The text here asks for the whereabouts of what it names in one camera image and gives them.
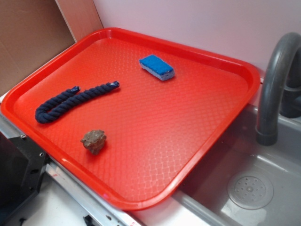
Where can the round sink drain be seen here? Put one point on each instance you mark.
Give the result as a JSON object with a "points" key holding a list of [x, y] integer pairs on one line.
{"points": [[250, 190]]}

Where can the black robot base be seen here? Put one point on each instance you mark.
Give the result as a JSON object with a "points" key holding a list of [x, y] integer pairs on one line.
{"points": [[22, 165]]}

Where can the red plastic tray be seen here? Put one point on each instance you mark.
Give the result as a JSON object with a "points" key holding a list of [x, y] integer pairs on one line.
{"points": [[157, 131]]}

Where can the silver metal rail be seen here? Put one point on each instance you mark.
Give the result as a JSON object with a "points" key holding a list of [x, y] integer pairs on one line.
{"points": [[99, 211]]}

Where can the brown rock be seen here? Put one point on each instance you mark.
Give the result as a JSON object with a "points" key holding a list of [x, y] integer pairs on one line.
{"points": [[94, 141]]}

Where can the brown cardboard panel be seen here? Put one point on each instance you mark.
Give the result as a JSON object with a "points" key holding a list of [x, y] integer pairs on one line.
{"points": [[34, 31]]}

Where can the blue sponge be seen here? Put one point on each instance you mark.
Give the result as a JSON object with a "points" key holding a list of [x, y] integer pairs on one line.
{"points": [[157, 67]]}

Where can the grey faucet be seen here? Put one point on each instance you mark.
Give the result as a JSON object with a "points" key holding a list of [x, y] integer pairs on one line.
{"points": [[281, 89]]}

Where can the grey plastic sink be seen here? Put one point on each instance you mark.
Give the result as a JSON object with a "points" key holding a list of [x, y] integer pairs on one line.
{"points": [[204, 191]]}

